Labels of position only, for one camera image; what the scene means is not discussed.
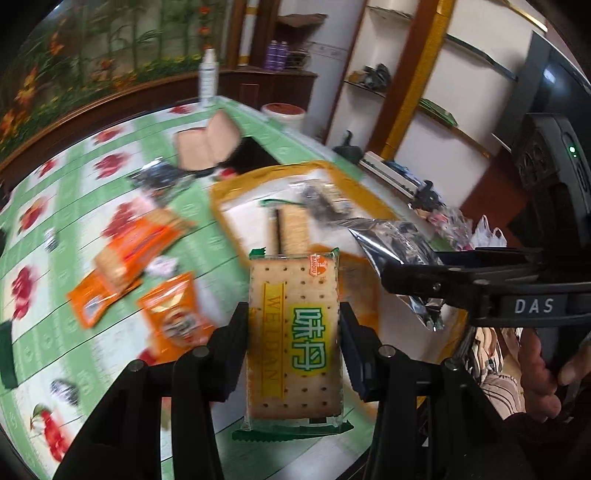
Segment orange snack pouch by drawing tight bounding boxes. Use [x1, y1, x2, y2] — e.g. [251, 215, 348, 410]
[137, 272, 215, 365]

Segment green yellow cracker pack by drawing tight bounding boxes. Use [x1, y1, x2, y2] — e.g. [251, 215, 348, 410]
[232, 249, 353, 442]

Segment small white candy wrapper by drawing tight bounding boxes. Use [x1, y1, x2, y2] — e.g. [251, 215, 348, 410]
[144, 255, 179, 279]

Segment long orange cracker pack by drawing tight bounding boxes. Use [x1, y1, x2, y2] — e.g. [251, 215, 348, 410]
[67, 208, 197, 329]

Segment silver foil snack pack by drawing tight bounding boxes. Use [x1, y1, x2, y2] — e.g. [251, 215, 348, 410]
[127, 157, 194, 207]

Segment person's right hand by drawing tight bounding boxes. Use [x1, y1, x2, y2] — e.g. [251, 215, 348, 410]
[518, 328, 591, 423]

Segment white plastic bag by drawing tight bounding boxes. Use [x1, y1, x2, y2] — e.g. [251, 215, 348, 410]
[470, 215, 507, 249]

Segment green fruit pattern tablecloth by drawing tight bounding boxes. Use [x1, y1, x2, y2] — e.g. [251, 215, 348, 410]
[1, 97, 382, 479]

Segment cracker pack in tray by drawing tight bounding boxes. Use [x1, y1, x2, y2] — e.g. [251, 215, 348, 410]
[259, 199, 311, 256]

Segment white tray with yellow tape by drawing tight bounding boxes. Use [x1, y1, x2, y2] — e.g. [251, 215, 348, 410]
[209, 161, 466, 362]

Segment clear bag dark snack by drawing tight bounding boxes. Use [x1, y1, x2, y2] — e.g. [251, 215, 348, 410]
[290, 179, 353, 223]

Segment dark green kettle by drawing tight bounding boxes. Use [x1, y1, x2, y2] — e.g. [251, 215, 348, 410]
[332, 130, 365, 165]

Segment open glasses case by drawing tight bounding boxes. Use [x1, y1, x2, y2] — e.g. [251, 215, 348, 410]
[174, 110, 242, 172]

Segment white red stool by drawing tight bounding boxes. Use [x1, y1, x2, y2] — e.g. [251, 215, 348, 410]
[262, 102, 307, 132]

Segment white spray bottle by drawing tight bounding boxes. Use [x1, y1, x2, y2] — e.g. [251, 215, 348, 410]
[198, 48, 218, 108]

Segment purple bottles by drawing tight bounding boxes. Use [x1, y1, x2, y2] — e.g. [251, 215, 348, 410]
[263, 40, 290, 72]

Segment flower mural panel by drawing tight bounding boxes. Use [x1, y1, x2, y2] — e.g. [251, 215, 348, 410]
[1, 0, 233, 157]

